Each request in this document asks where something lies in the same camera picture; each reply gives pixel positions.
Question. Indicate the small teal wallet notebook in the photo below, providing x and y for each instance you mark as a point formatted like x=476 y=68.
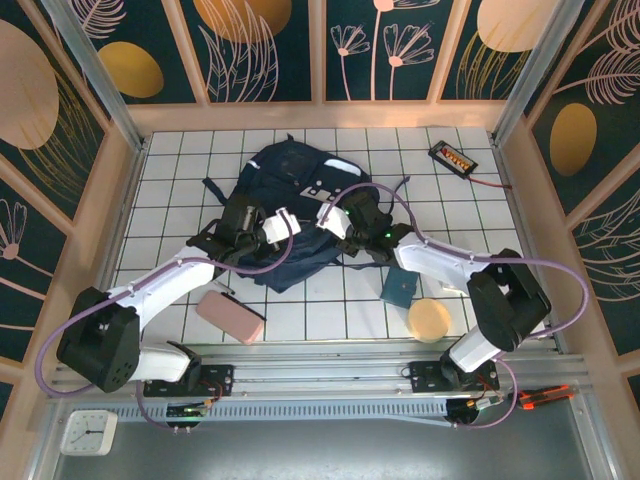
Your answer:
x=397 y=287

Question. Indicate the navy blue backpack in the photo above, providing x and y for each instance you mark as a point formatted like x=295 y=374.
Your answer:
x=285 y=175

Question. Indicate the pink pencil case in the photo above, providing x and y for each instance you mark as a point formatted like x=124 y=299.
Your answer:
x=230 y=317

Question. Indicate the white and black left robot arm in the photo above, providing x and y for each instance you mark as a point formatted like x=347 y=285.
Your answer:
x=165 y=285

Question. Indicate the clear white plastic holder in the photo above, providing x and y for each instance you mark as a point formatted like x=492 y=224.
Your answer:
x=452 y=286

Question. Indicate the black board with orange connectors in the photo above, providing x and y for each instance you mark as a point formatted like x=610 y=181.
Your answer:
x=455 y=159

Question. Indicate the round tan wooden disc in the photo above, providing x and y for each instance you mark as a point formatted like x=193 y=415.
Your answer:
x=429 y=321

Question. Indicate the orange and black hand tool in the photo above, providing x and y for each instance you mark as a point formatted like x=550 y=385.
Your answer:
x=545 y=396

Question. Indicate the white square clock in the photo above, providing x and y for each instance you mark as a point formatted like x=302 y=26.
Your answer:
x=89 y=433

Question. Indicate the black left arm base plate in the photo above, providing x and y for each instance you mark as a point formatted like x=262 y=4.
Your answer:
x=220 y=380

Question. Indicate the aluminium rail frame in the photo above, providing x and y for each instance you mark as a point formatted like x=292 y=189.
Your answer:
x=320 y=372

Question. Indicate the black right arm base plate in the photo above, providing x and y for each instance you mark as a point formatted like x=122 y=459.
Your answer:
x=425 y=377

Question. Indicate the aluminium corner post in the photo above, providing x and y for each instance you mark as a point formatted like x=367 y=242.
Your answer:
x=104 y=85
x=532 y=75

